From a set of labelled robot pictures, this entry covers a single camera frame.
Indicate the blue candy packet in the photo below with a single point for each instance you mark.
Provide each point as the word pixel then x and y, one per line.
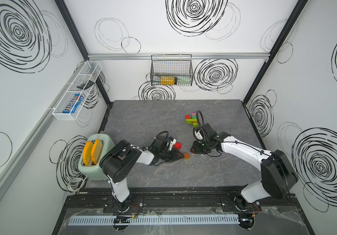
pixel 73 104

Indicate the black remote control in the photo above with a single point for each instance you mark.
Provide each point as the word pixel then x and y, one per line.
pixel 86 85

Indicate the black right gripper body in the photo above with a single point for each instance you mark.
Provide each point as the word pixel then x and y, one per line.
pixel 201 147

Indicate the small red lego brick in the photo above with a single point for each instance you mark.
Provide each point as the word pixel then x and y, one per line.
pixel 178 146

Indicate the black wire wall basket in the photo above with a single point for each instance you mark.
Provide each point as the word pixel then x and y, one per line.
pixel 169 67

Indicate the black corner frame post left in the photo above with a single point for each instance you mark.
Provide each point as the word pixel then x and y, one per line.
pixel 80 44

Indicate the white slotted cable duct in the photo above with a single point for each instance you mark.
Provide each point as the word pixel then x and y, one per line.
pixel 192 219

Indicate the yellow toast slice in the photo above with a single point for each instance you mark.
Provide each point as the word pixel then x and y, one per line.
pixel 86 155
pixel 96 151

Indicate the black corner frame post right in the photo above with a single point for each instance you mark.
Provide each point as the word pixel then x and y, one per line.
pixel 299 7

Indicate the yellow toast slice right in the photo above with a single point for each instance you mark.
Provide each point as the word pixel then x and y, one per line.
pixel 96 151

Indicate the green item in basket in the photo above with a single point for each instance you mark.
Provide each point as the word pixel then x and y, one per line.
pixel 184 80

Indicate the white wire shelf basket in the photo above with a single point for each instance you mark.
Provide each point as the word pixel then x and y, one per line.
pixel 88 70

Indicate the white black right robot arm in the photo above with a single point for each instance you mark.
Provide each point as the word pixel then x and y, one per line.
pixel 277 173

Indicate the lime green long lego brick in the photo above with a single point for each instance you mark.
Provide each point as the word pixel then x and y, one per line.
pixel 191 121

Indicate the yellow toast slice left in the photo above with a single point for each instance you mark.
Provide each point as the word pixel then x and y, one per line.
pixel 86 155

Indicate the black corner frame post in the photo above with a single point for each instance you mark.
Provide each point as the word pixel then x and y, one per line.
pixel 299 7
pixel 80 44

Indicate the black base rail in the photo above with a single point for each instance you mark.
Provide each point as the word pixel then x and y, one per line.
pixel 228 199

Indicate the mint green toaster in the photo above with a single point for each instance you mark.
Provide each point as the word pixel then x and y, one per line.
pixel 91 171

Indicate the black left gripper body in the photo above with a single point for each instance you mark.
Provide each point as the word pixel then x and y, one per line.
pixel 163 155

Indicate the aluminium wall rail back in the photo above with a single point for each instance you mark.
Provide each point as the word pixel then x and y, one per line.
pixel 199 55

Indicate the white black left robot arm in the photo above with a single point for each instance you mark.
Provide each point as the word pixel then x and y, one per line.
pixel 119 161

